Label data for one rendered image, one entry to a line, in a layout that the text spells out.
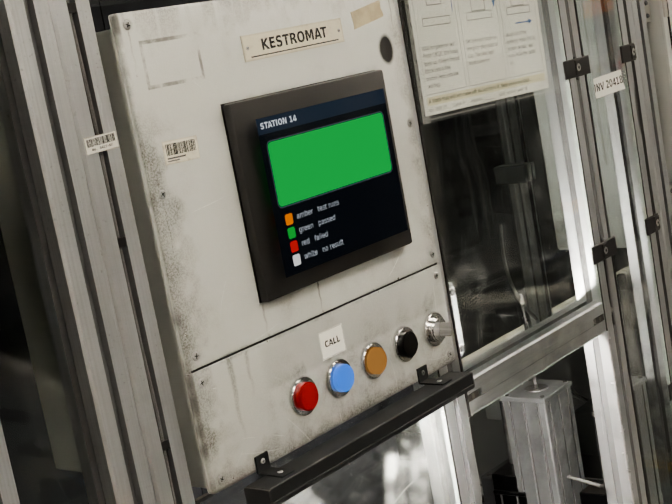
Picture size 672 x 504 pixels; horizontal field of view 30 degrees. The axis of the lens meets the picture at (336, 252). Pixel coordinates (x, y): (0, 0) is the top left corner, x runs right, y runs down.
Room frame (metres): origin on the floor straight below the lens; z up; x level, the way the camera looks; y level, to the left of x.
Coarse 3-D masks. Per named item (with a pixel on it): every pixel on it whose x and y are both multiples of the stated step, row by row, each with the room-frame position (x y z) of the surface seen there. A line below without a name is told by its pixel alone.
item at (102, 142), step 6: (108, 132) 1.13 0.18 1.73; (114, 132) 1.14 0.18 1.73; (84, 138) 1.11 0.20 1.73; (90, 138) 1.12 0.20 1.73; (96, 138) 1.12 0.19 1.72; (102, 138) 1.13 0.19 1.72; (108, 138) 1.13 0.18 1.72; (114, 138) 1.14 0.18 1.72; (84, 144) 1.11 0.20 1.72; (90, 144) 1.11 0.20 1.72; (96, 144) 1.12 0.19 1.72; (102, 144) 1.12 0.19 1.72; (108, 144) 1.13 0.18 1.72; (114, 144) 1.13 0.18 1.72; (90, 150) 1.11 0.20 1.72; (96, 150) 1.12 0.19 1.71; (102, 150) 1.12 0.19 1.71
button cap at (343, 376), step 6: (342, 366) 1.29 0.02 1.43; (348, 366) 1.30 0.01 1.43; (336, 372) 1.29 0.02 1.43; (342, 372) 1.29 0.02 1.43; (348, 372) 1.30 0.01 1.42; (336, 378) 1.28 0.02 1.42; (342, 378) 1.29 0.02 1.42; (348, 378) 1.30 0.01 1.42; (336, 384) 1.28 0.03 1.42; (342, 384) 1.29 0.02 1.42; (348, 384) 1.30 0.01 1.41; (342, 390) 1.29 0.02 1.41; (348, 390) 1.29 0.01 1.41
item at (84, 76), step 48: (48, 0) 1.11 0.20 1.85; (624, 0) 1.92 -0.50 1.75; (96, 48) 1.14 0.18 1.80; (96, 96) 1.13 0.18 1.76; (96, 192) 1.11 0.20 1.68; (144, 288) 1.13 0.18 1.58; (144, 336) 1.13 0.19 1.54; (144, 384) 1.12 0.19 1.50; (528, 384) 2.01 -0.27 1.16; (144, 432) 1.11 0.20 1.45; (528, 432) 1.95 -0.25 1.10; (576, 432) 1.98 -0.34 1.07; (528, 480) 1.96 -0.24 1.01; (576, 480) 1.93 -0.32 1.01
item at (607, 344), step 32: (576, 32) 1.79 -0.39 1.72; (576, 96) 1.77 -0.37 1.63; (416, 128) 1.48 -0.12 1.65; (608, 288) 1.79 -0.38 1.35; (608, 320) 1.77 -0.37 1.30; (608, 352) 1.77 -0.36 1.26; (608, 384) 1.77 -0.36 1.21; (448, 416) 1.45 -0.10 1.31; (608, 448) 1.78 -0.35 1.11; (608, 480) 1.79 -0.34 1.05; (640, 480) 1.79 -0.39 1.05
